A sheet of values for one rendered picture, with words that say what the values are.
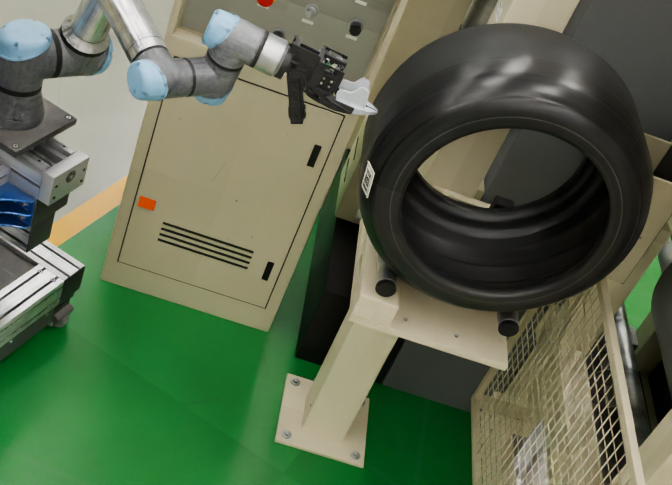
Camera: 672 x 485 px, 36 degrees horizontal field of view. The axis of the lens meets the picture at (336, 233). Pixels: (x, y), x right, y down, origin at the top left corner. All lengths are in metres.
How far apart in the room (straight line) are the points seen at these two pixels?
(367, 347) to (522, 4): 1.05
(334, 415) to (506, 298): 0.98
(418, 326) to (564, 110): 0.63
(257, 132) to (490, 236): 0.77
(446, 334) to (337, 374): 0.64
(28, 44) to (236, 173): 0.75
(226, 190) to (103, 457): 0.80
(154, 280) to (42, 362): 0.45
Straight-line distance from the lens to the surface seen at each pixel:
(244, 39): 1.94
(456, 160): 2.39
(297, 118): 2.02
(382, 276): 2.14
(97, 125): 3.87
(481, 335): 2.32
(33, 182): 2.57
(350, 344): 2.76
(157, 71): 1.93
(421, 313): 2.28
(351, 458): 3.01
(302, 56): 1.95
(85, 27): 2.44
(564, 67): 1.95
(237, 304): 3.19
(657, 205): 2.42
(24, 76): 2.47
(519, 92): 1.88
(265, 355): 3.18
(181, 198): 2.97
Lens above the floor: 2.22
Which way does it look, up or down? 36 degrees down
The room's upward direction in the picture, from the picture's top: 24 degrees clockwise
